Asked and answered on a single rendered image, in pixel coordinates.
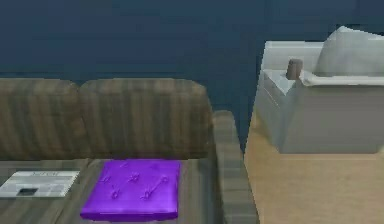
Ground purple tufted cushion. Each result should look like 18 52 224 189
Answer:
80 158 182 223

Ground brown striped sofa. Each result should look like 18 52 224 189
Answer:
0 77 261 224

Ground white grey newspaper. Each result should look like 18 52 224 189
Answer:
0 170 81 199

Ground grey white pillow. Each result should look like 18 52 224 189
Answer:
314 25 384 78

